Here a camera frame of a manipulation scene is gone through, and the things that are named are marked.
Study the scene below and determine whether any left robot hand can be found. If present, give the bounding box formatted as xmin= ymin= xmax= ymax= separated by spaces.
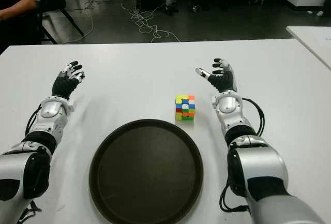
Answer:
xmin=51 ymin=61 xmax=86 ymax=100

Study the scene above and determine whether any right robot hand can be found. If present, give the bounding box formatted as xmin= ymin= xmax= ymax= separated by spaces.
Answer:
xmin=195 ymin=58 xmax=238 ymax=93

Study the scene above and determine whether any multicoloured Rubik's cube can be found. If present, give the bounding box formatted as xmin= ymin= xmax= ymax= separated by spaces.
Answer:
xmin=175 ymin=94 xmax=195 ymax=122

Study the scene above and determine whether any dark round plate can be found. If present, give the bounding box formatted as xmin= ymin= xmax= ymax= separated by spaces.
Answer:
xmin=88 ymin=119 xmax=204 ymax=224

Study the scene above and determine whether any black office chair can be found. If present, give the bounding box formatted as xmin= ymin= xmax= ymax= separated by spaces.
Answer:
xmin=28 ymin=0 xmax=85 ymax=45

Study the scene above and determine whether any white side table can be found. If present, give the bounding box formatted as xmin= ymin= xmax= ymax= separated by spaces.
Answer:
xmin=285 ymin=25 xmax=331 ymax=71

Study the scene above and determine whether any black left forearm cable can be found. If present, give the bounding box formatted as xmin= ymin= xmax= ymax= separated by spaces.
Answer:
xmin=24 ymin=104 xmax=42 ymax=137

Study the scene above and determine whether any black forearm cable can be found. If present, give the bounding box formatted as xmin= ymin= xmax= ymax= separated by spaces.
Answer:
xmin=24 ymin=104 xmax=42 ymax=137
xmin=243 ymin=97 xmax=266 ymax=136

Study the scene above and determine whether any black right forearm cable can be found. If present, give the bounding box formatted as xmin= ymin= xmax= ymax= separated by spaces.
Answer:
xmin=243 ymin=97 xmax=266 ymax=136

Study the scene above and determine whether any white tangled floor cable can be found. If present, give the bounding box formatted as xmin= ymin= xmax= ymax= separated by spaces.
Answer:
xmin=121 ymin=0 xmax=182 ymax=43

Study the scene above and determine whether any black right elbow cable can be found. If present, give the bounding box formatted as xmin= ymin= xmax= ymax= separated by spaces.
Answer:
xmin=219 ymin=177 xmax=249 ymax=212

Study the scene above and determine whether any black elbow cable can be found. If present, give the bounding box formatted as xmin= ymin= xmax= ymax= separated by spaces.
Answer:
xmin=17 ymin=200 xmax=42 ymax=223
xmin=219 ymin=177 xmax=249 ymax=212

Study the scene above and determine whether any black left elbow cable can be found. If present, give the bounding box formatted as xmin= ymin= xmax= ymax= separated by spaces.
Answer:
xmin=17 ymin=200 xmax=42 ymax=223

